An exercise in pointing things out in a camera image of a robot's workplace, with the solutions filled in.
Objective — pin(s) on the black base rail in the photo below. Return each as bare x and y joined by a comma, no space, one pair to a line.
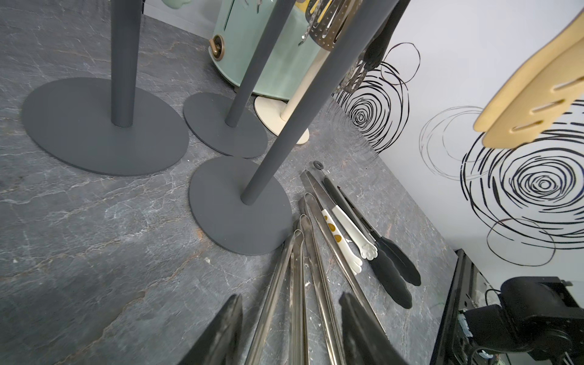
452,346

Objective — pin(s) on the dark grey rack stand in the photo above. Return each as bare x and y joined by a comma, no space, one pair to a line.
108,126
226,125
240,205

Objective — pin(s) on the white handled slotted steel tongs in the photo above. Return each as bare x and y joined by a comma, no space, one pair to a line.
327,19

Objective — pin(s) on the slim black tongs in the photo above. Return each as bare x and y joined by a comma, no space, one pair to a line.
311,207

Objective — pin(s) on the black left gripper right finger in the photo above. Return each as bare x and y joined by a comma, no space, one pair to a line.
363,341

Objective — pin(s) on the wooden bamboo tongs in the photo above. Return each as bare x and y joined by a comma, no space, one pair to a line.
537,94

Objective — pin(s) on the dark grey rack stand back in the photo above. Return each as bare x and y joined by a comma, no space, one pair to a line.
226,125

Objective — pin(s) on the black nylon tongs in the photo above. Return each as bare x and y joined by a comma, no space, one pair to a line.
391,266

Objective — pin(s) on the cream utensil rack stand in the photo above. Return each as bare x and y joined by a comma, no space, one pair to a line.
274,114

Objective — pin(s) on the dark grey rack stand front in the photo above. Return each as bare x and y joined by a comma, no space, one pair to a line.
108,126

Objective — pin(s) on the small steel tongs white tip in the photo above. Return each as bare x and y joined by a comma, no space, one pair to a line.
351,240

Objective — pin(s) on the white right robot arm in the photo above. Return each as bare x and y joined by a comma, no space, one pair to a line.
537,315

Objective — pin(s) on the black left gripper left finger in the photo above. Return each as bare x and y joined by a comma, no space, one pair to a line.
220,342

